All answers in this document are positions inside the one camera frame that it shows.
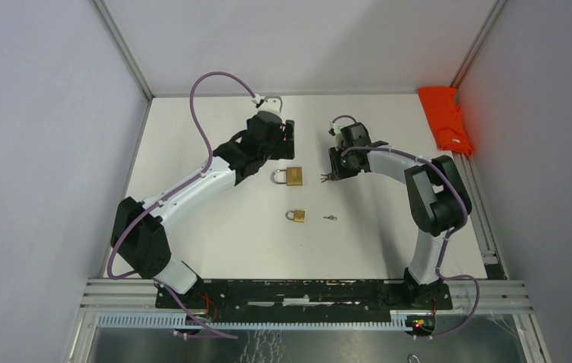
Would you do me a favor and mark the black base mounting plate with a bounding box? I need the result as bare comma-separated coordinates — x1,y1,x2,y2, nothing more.
155,279,453,324

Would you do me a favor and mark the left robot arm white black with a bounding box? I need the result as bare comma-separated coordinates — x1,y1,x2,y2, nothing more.
108,111,295,309

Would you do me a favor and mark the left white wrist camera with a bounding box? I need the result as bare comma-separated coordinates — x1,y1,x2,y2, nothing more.
252,94,283,117

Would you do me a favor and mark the small brass padlock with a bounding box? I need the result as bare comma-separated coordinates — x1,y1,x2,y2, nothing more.
285,209,306,223

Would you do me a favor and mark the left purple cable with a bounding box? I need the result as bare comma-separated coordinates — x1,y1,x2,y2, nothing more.
106,70,262,340

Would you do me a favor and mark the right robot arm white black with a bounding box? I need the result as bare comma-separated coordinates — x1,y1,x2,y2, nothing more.
323,121,472,309

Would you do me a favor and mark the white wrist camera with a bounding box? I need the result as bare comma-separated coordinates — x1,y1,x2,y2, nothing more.
252,94,283,117
328,124,344,150

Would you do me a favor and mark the orange folded cloth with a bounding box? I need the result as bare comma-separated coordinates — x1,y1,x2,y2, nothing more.
418,86,475,157

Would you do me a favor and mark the large brass padlock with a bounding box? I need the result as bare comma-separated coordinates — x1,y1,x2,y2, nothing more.
270,166,303,187

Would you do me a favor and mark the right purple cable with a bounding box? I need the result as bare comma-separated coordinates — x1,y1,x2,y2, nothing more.
331,114,481,340

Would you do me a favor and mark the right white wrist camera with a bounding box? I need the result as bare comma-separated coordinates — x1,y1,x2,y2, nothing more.
328,124,344,150

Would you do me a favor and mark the purple cable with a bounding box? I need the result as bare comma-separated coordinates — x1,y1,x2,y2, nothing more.
106,70,262,340
331,114,481,340

